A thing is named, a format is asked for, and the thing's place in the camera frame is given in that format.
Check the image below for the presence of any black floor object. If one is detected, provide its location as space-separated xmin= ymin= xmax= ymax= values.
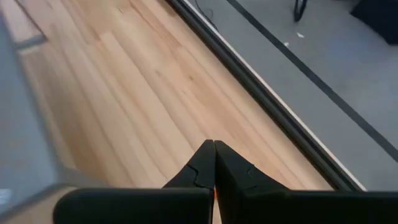
xmin=350 ymin=0 xmax=398 ymax=46

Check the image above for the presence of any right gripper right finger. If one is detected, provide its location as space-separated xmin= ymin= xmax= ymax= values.
xmin=215 ymin=140 xmax=398 ymax=224

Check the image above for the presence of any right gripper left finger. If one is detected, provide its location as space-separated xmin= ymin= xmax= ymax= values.
xmin=53 ymin=139 xmax=216 ymax=224

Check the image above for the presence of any black ring on floor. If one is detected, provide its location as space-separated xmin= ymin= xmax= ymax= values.
xmin=293 ymin=0 xmax=309 ymax=23

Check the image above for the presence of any thin black floor cable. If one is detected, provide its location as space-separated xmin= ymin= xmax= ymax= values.
xmin=195 ymin=0 xmax=220 ymax=32

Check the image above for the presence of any grey perforated metal shelf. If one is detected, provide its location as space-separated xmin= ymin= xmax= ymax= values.
xmin=0 ymin=12 xmax=108 ymax=218

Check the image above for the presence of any black aluminium table frame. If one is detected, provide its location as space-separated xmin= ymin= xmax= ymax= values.
xmin=166 ymin=0 xmax=368 ymax=191

